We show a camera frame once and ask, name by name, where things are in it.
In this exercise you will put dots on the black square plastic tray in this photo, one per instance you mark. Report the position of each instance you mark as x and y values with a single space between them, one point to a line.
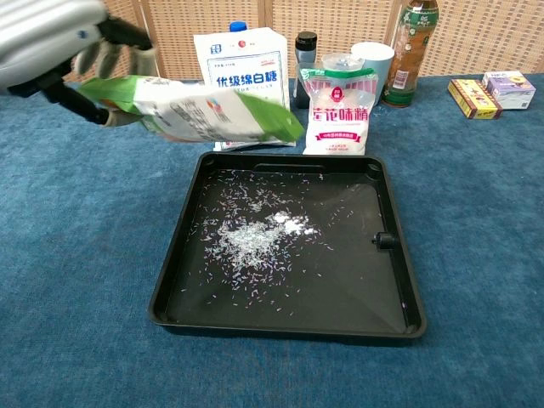
382 297

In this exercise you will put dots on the green white snack bag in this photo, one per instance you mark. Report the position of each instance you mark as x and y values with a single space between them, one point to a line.
191 112

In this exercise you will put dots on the red yellow box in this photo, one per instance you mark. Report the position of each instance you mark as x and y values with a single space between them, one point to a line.
474 98

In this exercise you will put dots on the woven bamboo folding screen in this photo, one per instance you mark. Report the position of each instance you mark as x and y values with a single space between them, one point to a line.
480 34

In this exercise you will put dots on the dark bottle with blue cap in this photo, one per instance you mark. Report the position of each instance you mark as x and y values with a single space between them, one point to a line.
238 26

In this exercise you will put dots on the silver robot left hand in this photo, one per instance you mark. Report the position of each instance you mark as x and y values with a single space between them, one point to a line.
38 34

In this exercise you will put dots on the pink white seasoning bag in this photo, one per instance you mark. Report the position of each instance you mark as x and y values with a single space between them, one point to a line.
340 119

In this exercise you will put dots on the pale blue pitcher cup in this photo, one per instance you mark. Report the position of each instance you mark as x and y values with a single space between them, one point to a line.
378 57

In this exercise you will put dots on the green label tea bottle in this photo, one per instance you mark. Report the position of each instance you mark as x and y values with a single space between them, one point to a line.
410 55

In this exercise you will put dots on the slim black bottle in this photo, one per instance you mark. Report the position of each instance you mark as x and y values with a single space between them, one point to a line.
305 55

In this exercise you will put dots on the clear plastic lidded cup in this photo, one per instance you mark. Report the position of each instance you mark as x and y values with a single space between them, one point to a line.
340 61

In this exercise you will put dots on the blue table cloth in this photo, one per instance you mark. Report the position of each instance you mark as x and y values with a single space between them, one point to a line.
76 255

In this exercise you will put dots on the scattered white grains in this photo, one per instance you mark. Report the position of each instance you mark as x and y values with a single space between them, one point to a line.
251 238

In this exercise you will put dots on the purple white carton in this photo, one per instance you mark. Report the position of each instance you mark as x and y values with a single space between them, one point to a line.
510 91

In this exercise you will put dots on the white sugar bag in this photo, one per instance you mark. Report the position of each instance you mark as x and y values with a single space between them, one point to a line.
242 64

